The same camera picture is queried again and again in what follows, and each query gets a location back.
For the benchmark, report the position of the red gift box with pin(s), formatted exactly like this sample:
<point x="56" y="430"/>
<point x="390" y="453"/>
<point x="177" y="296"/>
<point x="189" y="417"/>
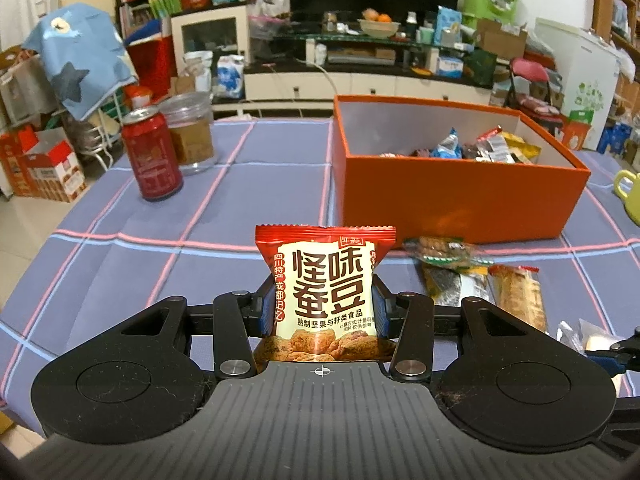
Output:
<point x="150" y="65"/>

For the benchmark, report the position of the pile of mixed snack packets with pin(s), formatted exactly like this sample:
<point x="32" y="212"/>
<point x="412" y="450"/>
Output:
<point x="480" y="147"/>

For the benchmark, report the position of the blue star print cloth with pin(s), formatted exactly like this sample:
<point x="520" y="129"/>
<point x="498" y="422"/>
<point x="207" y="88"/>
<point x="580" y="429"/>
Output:
<point x="75" y="60"/>

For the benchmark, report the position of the red folding chair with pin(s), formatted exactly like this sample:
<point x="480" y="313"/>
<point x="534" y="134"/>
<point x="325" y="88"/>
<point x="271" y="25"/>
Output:
<point x="532" y="72"/>

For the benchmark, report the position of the beige fruit bowl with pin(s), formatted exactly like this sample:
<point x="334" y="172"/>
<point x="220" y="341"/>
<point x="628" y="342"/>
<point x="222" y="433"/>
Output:
<point x="379" y="28"/>

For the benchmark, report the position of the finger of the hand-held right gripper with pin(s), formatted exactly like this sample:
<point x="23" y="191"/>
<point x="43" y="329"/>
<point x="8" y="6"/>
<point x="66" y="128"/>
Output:
<point x="602" y="358"/>

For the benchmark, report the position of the white television stand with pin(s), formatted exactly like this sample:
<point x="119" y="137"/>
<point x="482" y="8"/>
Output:
<point x="360" y="85"/>

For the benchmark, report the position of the green clear nut packet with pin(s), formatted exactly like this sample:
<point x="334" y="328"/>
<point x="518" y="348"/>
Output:
<point x="445" y="254"/>

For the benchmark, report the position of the clear glass jar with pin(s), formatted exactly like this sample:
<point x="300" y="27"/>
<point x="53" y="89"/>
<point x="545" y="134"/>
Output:
<point x="192" y="135"/>

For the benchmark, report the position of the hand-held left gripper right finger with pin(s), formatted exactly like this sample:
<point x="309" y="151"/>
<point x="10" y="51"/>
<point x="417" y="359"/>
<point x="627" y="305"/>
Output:
<point x="381" y="310"/>

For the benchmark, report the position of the wooden shelf unit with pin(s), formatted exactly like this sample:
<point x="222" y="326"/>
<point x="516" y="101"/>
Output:
<point x="620" y="5"/>

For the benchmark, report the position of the dark green bottle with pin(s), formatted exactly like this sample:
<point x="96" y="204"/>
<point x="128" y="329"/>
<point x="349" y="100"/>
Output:
<point x="411" y="19"/>

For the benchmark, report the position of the clear orange cake packet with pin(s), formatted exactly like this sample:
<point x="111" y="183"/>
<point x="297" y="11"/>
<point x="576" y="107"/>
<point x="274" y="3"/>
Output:
<point x="520" y="295"/>

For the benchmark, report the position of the red and white carton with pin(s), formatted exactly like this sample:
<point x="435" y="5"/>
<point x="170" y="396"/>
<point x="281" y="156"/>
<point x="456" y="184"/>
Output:
<point x="47" y="170"/>

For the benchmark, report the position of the yellow-green mug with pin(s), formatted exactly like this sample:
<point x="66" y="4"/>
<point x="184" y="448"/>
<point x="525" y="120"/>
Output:
<point x="631" y="195"/>

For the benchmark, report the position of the checked blue tablecloth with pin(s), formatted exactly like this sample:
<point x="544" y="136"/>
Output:
<point x="150" y="250"/>

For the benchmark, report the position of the red and beige snack packet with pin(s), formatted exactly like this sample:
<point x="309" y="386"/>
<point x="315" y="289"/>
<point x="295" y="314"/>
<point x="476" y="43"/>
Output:
<point x="325" y="285"/>

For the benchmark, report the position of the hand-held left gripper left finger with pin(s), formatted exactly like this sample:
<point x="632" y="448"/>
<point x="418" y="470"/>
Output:
<point x="269" y="310"/>

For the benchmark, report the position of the orange fruit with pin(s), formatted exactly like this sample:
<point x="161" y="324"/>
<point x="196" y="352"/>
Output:
<point x="370" y="14"/>
<point x="385" y="18"/>

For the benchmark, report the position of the white and blue bag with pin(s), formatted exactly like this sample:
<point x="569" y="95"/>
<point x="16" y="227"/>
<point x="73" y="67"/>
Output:
<point x="231" y="77"/>

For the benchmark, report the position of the white and blue medicine box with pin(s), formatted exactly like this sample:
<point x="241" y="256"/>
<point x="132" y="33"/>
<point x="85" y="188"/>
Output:
<point x="450" y="66"/>

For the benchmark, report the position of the dark green bag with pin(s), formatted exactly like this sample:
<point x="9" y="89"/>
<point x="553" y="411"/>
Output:
<point x="480" y="67"/>

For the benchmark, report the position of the blue and white carton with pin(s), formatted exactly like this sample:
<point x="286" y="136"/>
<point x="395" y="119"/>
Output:
<point x="449" y="25"/>

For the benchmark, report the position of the brown cardboard box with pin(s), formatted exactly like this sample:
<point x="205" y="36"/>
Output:
<point x="500" y="40"/>

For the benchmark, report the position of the white chest freezer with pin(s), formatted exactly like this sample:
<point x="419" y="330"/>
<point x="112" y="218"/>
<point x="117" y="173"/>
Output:
<point x="582" y="90"/>

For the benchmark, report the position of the white curtain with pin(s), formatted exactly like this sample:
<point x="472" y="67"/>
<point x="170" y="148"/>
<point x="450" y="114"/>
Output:
<point x="27" y="5"/>

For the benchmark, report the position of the red drink can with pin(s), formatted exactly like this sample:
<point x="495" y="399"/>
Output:
<point x="152" y="157"/>

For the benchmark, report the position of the orange cardboard box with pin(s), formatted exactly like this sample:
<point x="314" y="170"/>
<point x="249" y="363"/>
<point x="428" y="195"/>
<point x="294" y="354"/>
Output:
<point x="450" y="200"/>

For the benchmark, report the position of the crinkled silver snack packet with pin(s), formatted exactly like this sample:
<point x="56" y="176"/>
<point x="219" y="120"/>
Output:
<point x="582" y="335"/>

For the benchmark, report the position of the silver and yellow snack packet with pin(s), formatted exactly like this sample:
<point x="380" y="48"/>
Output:
<point x="450" y="285"/>

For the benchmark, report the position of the orange and white carton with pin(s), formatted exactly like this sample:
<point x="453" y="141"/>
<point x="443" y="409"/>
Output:
<point x="575" y="130"/>

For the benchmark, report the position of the white glass-door cabinet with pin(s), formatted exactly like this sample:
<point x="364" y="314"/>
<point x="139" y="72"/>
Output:
<point x="210" y="42"/>

